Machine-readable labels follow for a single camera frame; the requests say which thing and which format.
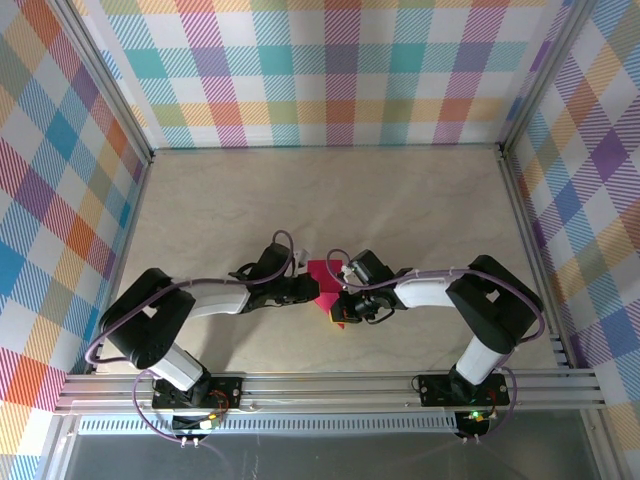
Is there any aluminium frame post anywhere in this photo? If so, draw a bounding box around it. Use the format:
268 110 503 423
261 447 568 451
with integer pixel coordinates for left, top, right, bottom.
497 0 599 159
52 0 156 166

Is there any pink square paper sheet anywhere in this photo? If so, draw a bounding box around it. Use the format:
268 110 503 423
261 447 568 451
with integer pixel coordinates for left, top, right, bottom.
306 258 349 331

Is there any aluminium side rail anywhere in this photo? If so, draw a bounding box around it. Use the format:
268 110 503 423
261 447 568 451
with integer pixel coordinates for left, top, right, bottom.
498 149 575 370
84 152 155 376

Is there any long aluminium base rail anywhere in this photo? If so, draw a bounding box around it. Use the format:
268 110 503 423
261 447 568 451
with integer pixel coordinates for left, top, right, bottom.
54 368 606 414

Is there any slotted grey cable duct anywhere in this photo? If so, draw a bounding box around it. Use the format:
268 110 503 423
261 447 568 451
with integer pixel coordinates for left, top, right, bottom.
77 417 461 436

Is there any black connector box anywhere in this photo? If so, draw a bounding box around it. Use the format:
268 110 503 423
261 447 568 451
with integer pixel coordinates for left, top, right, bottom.
172 412 221 442
455 409 494 441

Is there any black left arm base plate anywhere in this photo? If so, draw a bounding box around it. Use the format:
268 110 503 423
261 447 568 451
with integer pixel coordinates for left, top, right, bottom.
151 374 245 409

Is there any grey metal panel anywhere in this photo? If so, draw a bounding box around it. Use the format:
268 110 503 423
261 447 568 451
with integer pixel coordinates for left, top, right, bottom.
47 432 609 480

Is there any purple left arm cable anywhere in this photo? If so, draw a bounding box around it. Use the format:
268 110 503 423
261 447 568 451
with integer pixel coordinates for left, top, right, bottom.
85 229 296 444

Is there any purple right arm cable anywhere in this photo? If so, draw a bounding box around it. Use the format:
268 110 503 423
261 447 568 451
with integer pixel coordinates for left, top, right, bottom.
327 248 546 444

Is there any thin aluminium wall rail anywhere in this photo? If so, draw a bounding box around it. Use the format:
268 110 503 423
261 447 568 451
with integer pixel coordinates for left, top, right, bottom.
149 142 504 151

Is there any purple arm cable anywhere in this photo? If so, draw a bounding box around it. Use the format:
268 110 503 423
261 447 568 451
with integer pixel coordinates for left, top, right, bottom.
327 248 546 444
85 229 296 444

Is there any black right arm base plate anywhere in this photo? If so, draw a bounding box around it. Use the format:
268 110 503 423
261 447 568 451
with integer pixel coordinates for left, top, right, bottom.
417 372 511 407

